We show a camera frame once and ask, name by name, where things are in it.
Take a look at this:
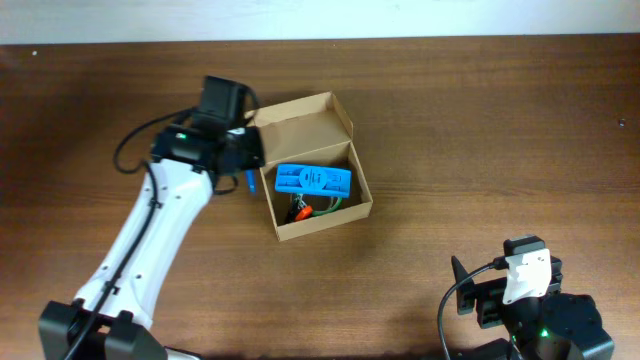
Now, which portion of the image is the blue plastic case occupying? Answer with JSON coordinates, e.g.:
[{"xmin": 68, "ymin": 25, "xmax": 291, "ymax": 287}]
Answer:
[{"xmin": 274, "ymin": 164, "xmax": 351, "ymax": 198}]

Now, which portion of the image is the black right camera cable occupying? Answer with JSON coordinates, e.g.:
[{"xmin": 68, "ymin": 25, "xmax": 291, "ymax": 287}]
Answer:
[{"xmin": 436, "ymin": 256, "xmax": 511, "ymax": 360}]

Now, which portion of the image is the blue ballpoint pen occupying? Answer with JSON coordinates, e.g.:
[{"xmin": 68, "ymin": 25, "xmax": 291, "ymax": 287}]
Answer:
[{"xmin": 244, "ymin": 170, "xmax": 257, "ymax": 195}]

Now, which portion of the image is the green tape roll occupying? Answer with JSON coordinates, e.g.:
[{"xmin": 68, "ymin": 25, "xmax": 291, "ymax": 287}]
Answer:
[{"xmin": 312, "ymin": 197, "xmax": 343, "ymax": 217}]

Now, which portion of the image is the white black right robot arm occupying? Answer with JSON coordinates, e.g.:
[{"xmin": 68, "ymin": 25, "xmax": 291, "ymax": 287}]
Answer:
[{"xmin": 448, "ymin": 257, "xmax": 615, "ymax": 360}]

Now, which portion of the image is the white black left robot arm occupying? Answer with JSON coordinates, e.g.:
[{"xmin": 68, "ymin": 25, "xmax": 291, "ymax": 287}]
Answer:
[{"xmin": 38, "ymin": 76, "xmax": 265, "ymax": 360}]

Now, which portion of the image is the brown cardboard box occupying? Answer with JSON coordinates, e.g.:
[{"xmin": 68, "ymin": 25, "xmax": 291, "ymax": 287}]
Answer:
[{"xmin": 253, "ymin": 92, "xmax": 373, "ymax": 242}]

